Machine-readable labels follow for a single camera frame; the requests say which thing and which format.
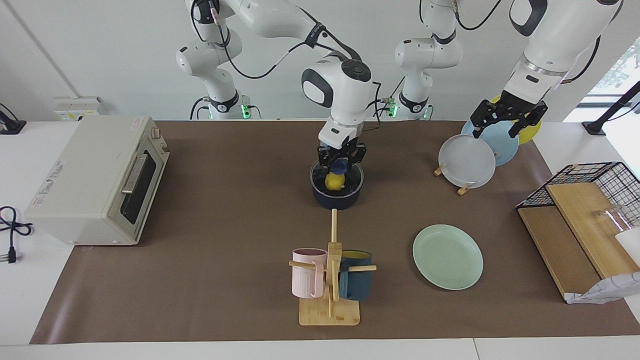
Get black wire basket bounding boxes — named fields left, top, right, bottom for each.
left=516, top=161, right=640, bottom=228

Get light blue plate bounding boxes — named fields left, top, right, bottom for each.
left=461, top=118, right=520, bottom=167

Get black clamp stand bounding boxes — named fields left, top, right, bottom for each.
left=582, top=80, right=640, bottom=136

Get wooden plate rack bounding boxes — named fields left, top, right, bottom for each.
left=434, top=165, right=476, bottom=197

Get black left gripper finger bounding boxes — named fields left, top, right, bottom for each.
left=471, top=100, right=501, bottom=139
left=509, top=107, right=548, bottom=138

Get grey plate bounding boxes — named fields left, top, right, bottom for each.
left=438, top=134, right=497, bottom=189

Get wooden shelf boards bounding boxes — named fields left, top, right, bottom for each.
left=517, top=182, right=640, bottom=301

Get glass lid purple knob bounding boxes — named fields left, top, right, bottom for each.
left=310, top=159, right=365, bottom=198

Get mint green plate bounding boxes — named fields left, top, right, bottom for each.
left=412, top=224, right=484, bottom=291

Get black power cord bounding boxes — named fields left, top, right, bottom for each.
left=0, top=206, right=35, bottom=265

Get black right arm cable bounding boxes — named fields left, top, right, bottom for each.
left=190, top=0, right=383, bottom=133

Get white power strip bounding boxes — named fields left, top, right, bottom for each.
left=54, top=96, right=103, bottom=122

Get black base cable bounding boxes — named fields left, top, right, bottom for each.
left=189, top=96, right=211, bottom=121
left=367, top=75, right=407, bottom=121

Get black desk mount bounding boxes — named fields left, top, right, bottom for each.
left=0, top=102, right=27, bottom=135

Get dark pot purple handle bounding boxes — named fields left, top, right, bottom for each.
left=310, top=160, right=365, bottom=211

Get window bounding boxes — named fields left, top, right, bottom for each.
left=585, top=37, right=640, bottom=98

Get white translucent plastic item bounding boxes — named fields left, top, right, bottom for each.
left=615, top=227, right=640, bottom=266

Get white crumpled bag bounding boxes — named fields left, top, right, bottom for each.
left=565, top=271, right=640, bottom=305

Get clear glass cup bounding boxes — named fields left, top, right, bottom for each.
left=592, top=205, right=628, bottom=233

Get beige toaster oven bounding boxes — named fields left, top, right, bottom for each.
left=24, top=116, right=171, bottom=246

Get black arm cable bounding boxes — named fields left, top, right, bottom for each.
left=419, top=0, right=602, bottom=85
left=190, top=0, right=383, bottom=133

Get brown table mat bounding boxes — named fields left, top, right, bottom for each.
left=29, top=120, right=640, bottom=345

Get pink ribbed mug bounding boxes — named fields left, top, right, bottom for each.
left=291, top=248, right=328, bottom=299

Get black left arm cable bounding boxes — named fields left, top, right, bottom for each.
left=419, top=0, right=602, bottom=85

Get wooden mug tree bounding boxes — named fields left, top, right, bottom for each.
left=288, top=209, right=377, bottom=327

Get dark teal mug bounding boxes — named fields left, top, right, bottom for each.
left=339, top=250, right=373, bottom=301

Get yellow plate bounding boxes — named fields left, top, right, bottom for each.
left=490, top=95, right=542, bottom=146

